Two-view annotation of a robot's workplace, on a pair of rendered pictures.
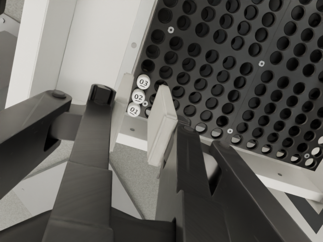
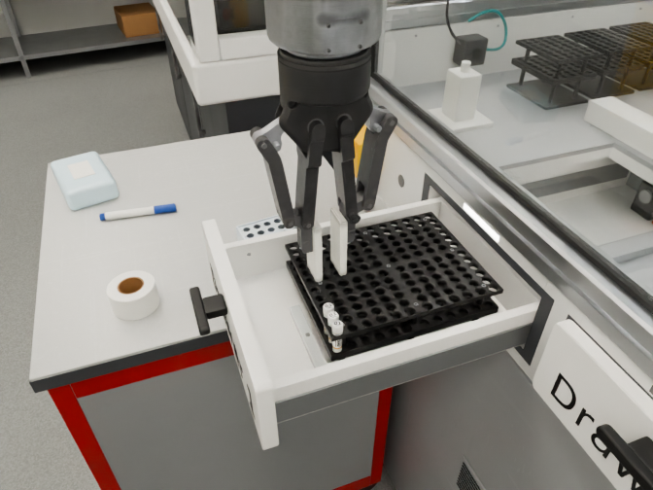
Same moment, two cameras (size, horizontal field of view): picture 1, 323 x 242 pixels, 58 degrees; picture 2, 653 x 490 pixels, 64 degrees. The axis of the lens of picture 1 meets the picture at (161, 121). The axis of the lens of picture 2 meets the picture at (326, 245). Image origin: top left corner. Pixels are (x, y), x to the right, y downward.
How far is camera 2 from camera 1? 0.50 m
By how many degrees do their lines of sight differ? 67
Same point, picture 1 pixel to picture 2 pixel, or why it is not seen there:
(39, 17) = (239, 300)
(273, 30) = (376, 252)
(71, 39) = not seen: hidden behind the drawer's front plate
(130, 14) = (290, 329)
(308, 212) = (543, 310)
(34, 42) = (243, 312)
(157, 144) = (337, 215)
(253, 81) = (395, 274)
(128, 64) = (314, 347)
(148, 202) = not seen: outside the picture
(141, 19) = (300, 319)
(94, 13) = (265, 342)
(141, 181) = not seen: outside the picture
